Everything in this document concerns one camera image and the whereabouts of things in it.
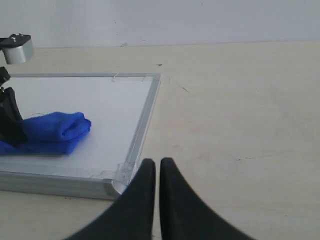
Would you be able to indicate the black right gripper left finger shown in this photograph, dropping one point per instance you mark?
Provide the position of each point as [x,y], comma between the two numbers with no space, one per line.
[131,216]

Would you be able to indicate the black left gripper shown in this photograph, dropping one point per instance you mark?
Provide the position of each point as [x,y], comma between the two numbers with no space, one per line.
[3,77]

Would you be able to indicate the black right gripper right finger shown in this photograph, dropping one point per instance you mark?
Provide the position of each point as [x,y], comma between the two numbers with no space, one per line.
[183,215]

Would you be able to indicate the blue cloth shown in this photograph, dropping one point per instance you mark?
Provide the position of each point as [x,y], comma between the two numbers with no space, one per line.
[55,133]

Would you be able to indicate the white board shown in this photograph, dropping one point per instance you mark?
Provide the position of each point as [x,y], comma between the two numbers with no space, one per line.
[119,106]

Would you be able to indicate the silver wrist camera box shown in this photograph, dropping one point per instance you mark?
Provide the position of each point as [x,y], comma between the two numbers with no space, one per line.
[17,48]

